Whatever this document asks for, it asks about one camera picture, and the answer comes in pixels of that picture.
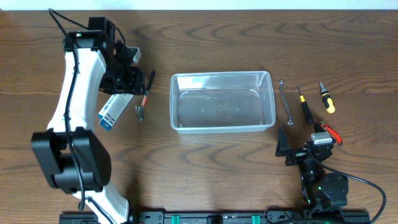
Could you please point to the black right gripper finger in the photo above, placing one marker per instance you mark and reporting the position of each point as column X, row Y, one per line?
column 318, row 127
column 283, row 147

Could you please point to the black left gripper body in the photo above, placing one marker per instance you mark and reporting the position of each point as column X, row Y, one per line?
column 119, row 79

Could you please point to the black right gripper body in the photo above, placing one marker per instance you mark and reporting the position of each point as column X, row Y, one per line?
column 296, row 158

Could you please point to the slim black yellow screwdriver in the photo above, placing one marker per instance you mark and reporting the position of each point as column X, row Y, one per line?
column 306, row 110

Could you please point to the white blue screwdriver bit box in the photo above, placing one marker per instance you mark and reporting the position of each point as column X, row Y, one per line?
column 112, row 110

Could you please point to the small black red hammer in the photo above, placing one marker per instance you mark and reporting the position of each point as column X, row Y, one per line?
column 140, row 109

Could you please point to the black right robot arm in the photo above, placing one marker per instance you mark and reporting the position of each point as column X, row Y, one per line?
column 323, row 191

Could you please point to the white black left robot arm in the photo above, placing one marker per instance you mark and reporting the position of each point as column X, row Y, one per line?
column 70, row 155

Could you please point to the clear plastic container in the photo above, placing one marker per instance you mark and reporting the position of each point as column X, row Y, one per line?
column 222, row 102

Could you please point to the stubby yellow black screwdriver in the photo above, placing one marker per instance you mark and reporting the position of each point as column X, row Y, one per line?
column 326, row 99

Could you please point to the red handled pliers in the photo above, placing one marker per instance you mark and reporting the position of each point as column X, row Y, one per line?
column 330, row 131

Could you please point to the silver double ring wrench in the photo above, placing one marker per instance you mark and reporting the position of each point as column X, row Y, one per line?
column 289, row 119

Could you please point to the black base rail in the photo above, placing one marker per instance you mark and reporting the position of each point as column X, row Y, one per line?
column 269, row 216

